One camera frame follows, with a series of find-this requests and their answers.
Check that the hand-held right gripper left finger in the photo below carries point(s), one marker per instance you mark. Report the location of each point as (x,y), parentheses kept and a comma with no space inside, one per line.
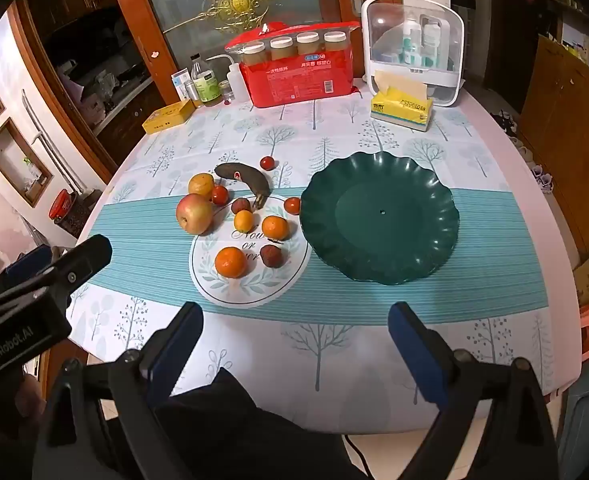
(174,345)

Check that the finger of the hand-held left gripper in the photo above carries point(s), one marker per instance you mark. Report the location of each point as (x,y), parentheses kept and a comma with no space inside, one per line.
(82,260)
(29,260)

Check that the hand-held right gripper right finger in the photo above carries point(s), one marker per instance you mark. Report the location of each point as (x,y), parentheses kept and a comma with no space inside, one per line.
(415,352)

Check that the orange mandarin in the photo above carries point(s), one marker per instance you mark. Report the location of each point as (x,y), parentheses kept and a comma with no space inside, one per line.
(275,227)
(231,262)

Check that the red apple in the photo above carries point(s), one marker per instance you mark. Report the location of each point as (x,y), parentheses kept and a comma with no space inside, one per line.
(194,213)

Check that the dark green scalloped plate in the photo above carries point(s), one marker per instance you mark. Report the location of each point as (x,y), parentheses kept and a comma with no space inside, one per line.
(379,217)

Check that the large yellow orange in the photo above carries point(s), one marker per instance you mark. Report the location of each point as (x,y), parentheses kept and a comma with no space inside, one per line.
(202,185)

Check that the small yellow kumquat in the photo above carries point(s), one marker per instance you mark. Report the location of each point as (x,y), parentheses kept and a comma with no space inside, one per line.
(243,221)

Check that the cherry tomato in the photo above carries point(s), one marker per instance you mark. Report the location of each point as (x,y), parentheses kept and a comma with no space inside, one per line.
(292,205)
(267,162)
(219,195)

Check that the red plastic container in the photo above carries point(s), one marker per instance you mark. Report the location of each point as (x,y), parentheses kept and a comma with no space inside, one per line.
(60,205)

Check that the tree print tablecloth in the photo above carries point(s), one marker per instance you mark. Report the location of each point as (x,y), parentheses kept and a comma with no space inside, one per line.
(324,350)

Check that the person's dark clothing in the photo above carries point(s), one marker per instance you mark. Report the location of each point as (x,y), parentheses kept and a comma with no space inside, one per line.
(234,425)

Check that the flat yellow box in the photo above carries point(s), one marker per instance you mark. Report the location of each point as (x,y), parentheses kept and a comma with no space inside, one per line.
(168,116)

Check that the overripe dark banana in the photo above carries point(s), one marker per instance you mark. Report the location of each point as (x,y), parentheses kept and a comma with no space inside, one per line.
(242,177)

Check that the small white blue carton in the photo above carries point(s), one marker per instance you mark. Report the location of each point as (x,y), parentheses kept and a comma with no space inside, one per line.
(179,82)

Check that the green label bottle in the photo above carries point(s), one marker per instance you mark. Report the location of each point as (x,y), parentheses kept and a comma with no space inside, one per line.
(208,87)

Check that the small glass jar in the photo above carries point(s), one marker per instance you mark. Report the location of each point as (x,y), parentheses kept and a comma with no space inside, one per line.
(227,94)

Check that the clear bottle black cap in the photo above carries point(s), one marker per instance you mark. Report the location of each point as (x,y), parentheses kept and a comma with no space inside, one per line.
(196,66)

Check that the wooden glass door cabinet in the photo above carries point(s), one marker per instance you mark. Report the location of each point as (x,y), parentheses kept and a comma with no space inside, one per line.
(124,35)

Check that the white squeeze bottle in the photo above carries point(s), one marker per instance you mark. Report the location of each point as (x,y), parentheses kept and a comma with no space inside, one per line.
(232,77)

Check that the yellow tissue pack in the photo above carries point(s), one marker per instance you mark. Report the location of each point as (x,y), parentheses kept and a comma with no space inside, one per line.
(402,110)

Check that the beige lidded jar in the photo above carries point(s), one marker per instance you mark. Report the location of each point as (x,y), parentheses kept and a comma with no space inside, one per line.
(282,48)
(254,53)
(335,41)
(308,43)

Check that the brown wooden cabinet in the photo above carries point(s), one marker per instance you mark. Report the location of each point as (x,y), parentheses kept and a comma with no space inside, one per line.
(564,125)

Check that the red paper cup package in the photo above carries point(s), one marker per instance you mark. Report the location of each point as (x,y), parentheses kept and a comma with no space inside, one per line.
(294,80)

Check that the white clear-door storage box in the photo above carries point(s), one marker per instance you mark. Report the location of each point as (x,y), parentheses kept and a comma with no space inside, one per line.
(417,67)

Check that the teal label bottle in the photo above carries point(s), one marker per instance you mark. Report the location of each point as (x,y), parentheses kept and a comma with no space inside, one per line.
(410,42)

